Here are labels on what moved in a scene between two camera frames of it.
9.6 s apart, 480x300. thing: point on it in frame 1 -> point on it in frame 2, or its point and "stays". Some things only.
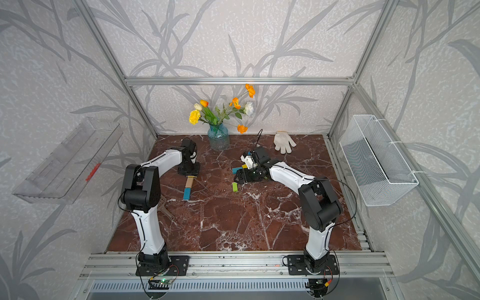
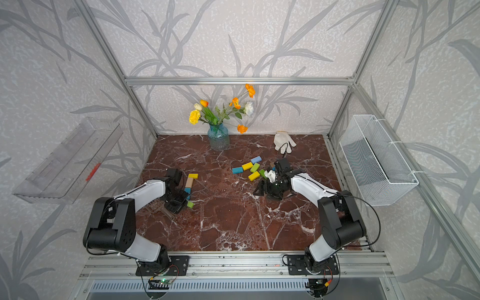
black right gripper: x=246 y=179 -> x=267 y=191
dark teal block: x=235 y=169 stays
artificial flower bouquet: x=202 y=114 stays
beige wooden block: x=189 y=182 stays
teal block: x=187 y=194 stays
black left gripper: x=195 y=172 -> x=177 y=209
